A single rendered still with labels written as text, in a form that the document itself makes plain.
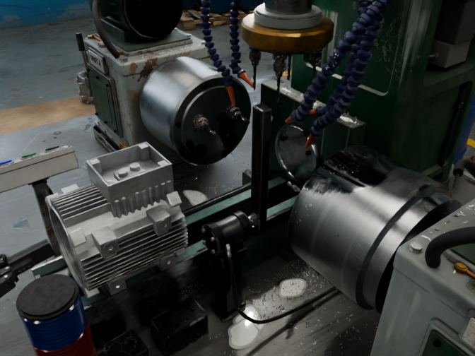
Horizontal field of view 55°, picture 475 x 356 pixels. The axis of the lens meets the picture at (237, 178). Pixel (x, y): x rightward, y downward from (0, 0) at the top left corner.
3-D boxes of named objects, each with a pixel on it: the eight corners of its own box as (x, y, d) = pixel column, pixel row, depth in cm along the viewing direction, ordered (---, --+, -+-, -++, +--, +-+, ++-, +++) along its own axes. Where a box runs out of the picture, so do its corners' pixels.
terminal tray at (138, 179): (149, 171, 92) (145, 140, 88) (175, 197, 85) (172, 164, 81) (92, 192, 86) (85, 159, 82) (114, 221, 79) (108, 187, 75)
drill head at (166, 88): (191, 110, 152) (186, 34, 138) (260, 155, 127) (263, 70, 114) (121, 131, 140) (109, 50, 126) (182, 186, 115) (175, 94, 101)
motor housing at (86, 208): (148, 220, 103) (138, 147, 93) (192, 269, 90) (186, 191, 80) (59, 256, 93) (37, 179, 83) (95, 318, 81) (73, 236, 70)
